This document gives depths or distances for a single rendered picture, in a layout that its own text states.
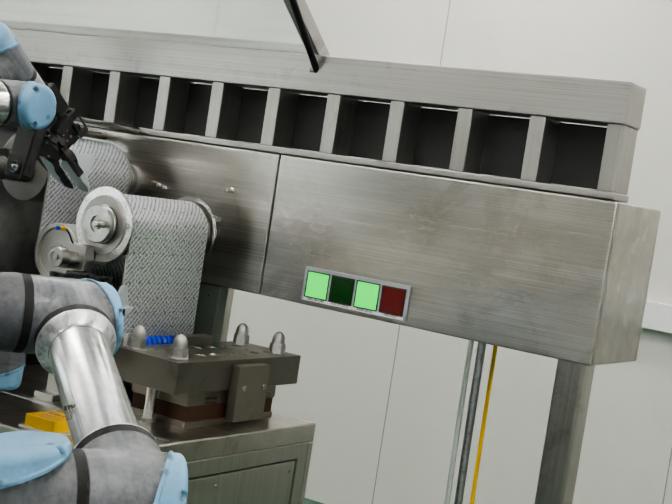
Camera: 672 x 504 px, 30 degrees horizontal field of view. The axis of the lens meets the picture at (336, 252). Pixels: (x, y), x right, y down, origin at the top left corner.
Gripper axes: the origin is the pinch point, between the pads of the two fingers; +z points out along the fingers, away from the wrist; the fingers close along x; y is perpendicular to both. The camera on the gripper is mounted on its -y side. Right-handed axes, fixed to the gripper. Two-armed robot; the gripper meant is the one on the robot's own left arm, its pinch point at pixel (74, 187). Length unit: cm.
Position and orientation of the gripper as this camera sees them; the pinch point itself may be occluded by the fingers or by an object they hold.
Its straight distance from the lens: 238.5
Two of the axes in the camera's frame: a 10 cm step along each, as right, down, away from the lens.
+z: 3.1, 6.6, 6.8
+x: -8.2, -1.7, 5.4
